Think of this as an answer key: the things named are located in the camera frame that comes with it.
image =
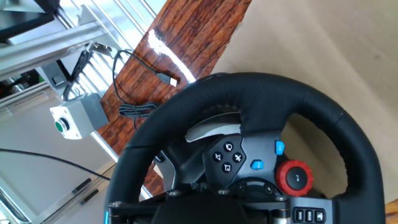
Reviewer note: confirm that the aluminium frame post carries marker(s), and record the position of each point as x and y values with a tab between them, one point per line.
46	46

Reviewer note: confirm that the grey box with green button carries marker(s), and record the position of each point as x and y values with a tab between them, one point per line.
84	112

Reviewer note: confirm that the black racing steering wheel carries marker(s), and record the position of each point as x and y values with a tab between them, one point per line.
264	93

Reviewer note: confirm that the black computer monitor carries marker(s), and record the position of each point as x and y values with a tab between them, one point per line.
18	21

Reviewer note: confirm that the wood grain table cover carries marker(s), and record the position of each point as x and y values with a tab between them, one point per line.
186	31

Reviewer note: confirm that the grey plastic block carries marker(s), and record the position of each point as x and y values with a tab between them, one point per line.
54	77

